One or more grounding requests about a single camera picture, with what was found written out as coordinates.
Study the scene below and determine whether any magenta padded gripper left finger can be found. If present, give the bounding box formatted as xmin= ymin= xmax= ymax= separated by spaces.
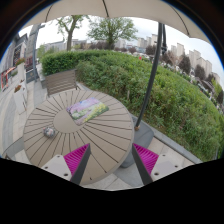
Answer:
xmin=42 ymin=144 xmax=91 ymax=185

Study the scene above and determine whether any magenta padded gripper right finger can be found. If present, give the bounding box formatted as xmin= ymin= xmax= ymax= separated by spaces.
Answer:
xmin=132 ymin=143 xmax=182 ymax=185

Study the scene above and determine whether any patterned computer mouse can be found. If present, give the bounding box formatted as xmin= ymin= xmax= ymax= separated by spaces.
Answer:
xmin=43 ymin=127 xmax=55 ymax=138

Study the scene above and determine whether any grey umbrella base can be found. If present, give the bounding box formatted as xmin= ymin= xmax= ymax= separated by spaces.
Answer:
xmin=118 ymin=121 xmax=154 ymax=168

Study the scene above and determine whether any round slatted wooden table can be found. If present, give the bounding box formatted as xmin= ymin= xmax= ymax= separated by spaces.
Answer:
xmin=23 ymin=90 xmax=133 ymax=185

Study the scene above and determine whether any green hedge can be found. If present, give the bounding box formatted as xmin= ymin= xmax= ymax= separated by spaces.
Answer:
xmin=41 ymin=50 xmax=224 ymax=161

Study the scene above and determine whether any slatted outdoor chair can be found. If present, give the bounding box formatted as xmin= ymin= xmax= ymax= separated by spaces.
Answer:
xmin=45 ymin=69 xmax=78 ymax=96

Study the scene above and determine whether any white planter box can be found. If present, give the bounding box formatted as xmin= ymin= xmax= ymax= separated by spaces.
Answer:
xmin=13 ymin=84 xmax=27 ymax=114

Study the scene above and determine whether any black umbrella pole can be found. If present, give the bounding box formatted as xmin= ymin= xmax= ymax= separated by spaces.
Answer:
xmin=135 ymin=22 xmax=163 ymax=131

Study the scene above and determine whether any beige patio umbrella canopy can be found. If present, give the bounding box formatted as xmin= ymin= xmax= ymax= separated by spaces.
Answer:
xmin=22 ymin=0 xmax=211 ymax=43

